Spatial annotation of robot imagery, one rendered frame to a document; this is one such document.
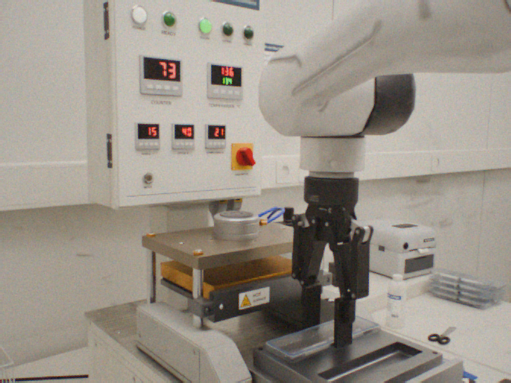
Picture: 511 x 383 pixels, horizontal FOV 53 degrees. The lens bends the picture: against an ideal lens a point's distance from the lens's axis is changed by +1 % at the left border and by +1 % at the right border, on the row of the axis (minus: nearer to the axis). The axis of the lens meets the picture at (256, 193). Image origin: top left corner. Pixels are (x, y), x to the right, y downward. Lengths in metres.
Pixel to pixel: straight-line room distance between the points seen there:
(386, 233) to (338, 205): 1.11
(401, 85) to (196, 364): 0.45
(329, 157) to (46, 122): 0.77
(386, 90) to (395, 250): 1.22
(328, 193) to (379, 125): 0.13
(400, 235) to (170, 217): 0.96
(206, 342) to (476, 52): 0.51
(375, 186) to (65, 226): 1.22
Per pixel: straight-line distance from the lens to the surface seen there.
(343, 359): 0.71
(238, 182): 1.03
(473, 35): 0.41
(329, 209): 0.70
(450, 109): 2.50
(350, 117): 0.58
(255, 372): 0.72
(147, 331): 0.86
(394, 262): 1.78
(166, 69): 0.94
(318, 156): 0.67
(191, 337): 0.75
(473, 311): 1.73
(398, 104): 0.60
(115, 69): 0.90
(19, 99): 1.25
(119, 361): 0.97
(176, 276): 0.87
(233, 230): 0.85
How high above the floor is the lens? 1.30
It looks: 7 degrees down
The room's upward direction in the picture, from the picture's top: 1 degrees clockwise
